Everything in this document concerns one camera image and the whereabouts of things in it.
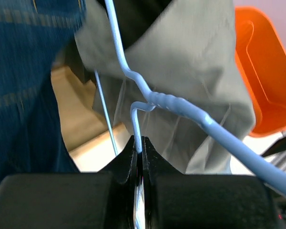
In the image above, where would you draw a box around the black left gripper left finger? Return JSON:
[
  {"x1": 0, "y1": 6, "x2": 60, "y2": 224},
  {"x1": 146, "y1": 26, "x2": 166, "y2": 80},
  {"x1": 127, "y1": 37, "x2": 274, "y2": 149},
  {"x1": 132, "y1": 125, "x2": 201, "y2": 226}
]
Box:
[{"x1": 0, "y1": 137, "x2": 137, "y2": 229}]

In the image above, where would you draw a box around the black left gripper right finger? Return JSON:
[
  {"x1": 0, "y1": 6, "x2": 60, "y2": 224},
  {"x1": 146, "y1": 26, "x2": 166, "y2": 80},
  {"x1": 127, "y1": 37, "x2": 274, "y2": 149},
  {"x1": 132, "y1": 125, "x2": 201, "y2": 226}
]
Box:
[{"x1": 142, "y1": 137, "x2": 284, "y2": 229}]

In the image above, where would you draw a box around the light blue skirt hanger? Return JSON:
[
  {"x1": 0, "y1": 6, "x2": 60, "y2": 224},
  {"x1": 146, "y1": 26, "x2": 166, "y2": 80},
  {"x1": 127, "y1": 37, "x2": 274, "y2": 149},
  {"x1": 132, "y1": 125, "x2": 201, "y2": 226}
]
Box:
[{"x1": 94, "y1": 0, "x2": 286, "y2": 229}]

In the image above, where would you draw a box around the grey pleated skirt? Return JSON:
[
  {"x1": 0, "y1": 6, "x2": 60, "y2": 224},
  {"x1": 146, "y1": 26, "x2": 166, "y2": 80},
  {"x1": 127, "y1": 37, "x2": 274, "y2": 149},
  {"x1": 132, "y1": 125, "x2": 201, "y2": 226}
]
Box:
[{"x1": 75, "y1": 0, "x2": 255, "y2": 174}]

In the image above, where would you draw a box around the wooden clothes rack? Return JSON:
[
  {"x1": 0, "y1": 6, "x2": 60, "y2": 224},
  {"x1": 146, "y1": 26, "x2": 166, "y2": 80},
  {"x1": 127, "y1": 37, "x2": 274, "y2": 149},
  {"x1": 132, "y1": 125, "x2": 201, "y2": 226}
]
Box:
[{"x1": 50, "y1": 64, "x2": 132, "y2": 172}]

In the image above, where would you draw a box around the orange plastic basket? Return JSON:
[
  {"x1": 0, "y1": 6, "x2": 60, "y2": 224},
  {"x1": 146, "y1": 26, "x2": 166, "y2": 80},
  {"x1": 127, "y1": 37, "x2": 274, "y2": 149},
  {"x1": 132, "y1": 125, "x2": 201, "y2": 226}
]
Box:
[{"x1": 235, "y1": 7, "x2": 286, "y2": 137}]

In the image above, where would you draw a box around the dark blue denim garment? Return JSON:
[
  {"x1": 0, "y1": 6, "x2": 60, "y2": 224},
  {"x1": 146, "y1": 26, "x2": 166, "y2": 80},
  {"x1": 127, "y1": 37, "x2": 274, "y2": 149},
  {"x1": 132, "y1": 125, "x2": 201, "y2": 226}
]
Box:
[{"x1": 0, "y1": 0, "x2": 86, "y2": 182}]

